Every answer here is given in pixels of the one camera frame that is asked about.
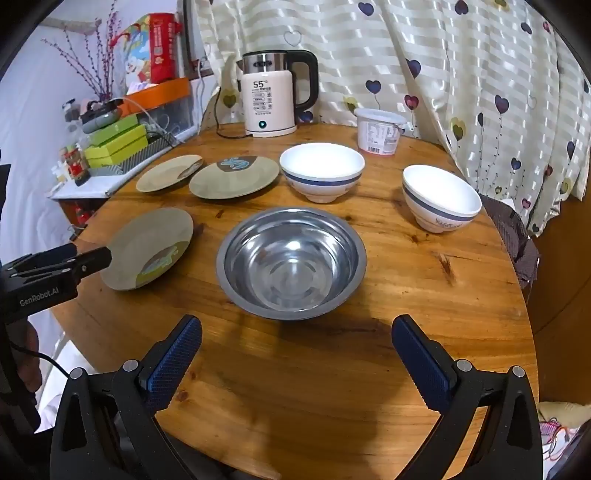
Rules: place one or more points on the black gadget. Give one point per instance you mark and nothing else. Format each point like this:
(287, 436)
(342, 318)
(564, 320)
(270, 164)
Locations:
(104, 107)

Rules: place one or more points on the dark green box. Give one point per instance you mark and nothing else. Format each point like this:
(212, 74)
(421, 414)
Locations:
(115, 124)

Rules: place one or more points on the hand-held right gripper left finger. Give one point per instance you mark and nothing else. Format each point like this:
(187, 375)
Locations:
(175, 364)

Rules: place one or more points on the stainless steel bowl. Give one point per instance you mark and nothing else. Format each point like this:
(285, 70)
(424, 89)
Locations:
(291, 263)

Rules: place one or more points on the olive green plate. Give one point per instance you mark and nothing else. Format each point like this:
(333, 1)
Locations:
(161, 175)
(231, 182)
(143, 244)

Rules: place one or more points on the purple flower branches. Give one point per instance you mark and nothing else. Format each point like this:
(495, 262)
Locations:
(97, 60)

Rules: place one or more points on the wooden furniture panel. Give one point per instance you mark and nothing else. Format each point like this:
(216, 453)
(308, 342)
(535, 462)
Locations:
(563, 300)

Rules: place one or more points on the clear box with orange lid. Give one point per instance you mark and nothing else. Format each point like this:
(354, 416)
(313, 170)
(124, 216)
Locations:
(171, 101)

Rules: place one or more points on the black white striped box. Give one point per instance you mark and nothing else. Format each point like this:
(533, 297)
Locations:
(147, 152)

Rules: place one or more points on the red packet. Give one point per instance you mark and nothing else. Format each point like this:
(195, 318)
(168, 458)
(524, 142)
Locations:
(164, 46)

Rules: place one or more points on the grey oval device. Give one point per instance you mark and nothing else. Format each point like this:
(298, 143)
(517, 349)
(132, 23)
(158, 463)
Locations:
(97, 121)

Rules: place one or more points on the white side shelf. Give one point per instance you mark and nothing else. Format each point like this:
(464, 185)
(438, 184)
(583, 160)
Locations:
(101, 187)

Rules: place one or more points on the small red figurine bottle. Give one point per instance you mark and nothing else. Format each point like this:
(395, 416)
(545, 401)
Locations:
(76, 164)

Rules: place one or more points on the person's left forearm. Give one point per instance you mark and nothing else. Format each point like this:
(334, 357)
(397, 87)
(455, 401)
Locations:
(14, 415)

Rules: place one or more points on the white electric kettle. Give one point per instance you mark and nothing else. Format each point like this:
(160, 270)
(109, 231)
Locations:
(270, 101)

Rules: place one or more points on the person's left hand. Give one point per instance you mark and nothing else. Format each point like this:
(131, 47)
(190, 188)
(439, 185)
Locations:
(30, 355)

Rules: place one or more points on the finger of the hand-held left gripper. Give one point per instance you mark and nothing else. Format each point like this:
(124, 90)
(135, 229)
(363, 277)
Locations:
(94, 261)
(51, 256)

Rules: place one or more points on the white bowl with blue band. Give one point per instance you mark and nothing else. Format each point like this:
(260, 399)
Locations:
(438, 194)
(321, 166)

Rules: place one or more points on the colourful plaid cloth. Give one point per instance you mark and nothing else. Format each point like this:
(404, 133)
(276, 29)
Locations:
(561, 429)

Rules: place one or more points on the brown dotted cloth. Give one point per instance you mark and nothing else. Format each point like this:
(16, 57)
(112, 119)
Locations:
(512, 235)

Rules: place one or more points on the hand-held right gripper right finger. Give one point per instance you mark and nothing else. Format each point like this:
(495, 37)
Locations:
(420, 364)

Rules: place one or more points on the heart print curtain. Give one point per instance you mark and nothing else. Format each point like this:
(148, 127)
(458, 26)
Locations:
(415, 55)

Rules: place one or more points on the small jar with dark lid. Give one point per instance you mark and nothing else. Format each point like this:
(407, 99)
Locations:
(70, 110)

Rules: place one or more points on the white plastic tub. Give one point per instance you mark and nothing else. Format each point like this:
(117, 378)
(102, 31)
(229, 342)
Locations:
(378, 134)

